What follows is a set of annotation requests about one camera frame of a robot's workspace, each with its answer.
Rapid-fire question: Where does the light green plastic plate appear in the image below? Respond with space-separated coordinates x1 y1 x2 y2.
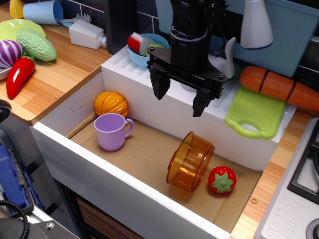
0 19 46 41

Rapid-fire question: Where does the red toy chili pepper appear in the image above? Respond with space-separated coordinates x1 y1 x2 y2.
6 56 36 100

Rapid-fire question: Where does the green toy bitter melon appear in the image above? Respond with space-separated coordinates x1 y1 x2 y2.
16 29 57 61

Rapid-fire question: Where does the purple plastic mug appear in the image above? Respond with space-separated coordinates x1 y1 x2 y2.
94 113 134 151

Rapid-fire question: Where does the red white toy sushi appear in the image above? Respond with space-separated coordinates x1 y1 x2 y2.
127 32 155 56

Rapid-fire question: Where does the white plastic pasta spoon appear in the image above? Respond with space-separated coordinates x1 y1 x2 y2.
58 13 92 27

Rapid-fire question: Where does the white toy bottle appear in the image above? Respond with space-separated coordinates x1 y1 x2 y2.
69 20 107 49

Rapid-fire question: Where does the toy stove top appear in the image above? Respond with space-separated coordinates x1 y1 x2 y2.
254 118 319 239

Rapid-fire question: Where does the red toy tomato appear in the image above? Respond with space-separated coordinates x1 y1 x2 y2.
208 166 237 194

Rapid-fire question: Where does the blue plastic bowl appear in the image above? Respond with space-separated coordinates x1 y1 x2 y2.
128 33 169 67

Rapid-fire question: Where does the blue plastic board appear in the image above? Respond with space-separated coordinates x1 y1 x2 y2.
156 0 319 77

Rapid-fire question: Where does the orange toy carrot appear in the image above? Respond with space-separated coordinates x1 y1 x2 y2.
239 66 319 112

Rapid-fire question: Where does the white sink basin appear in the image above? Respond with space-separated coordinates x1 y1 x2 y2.
31 48 296 239

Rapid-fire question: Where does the light blue plastic cup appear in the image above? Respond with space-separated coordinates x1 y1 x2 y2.
23 0 64 25

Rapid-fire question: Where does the transparent orange plastic pot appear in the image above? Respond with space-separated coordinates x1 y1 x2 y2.
166 132 215 192

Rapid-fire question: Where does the blue clamp tool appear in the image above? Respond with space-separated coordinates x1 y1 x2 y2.
0 145 36 213

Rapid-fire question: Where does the yellow toy corn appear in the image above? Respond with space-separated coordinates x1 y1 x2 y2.
9 0 25 19

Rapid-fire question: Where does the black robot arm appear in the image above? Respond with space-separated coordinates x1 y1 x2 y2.
147 0 228 117

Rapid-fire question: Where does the purple striped toy eggplant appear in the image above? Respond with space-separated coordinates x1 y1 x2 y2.
0 40 24 69

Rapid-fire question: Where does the white toy sink faucet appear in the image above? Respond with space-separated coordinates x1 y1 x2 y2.
208 37 237 79

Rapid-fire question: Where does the orange toy pumpkin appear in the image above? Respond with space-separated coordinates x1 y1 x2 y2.
94 91 128 118

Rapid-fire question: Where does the green plastic cutting board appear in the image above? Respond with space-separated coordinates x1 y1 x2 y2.
225 86 286 140

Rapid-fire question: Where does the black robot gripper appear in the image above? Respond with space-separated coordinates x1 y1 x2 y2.
147 23 226 117

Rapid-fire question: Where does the green toy ball in bowl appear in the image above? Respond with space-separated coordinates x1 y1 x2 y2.
146 43 165 57

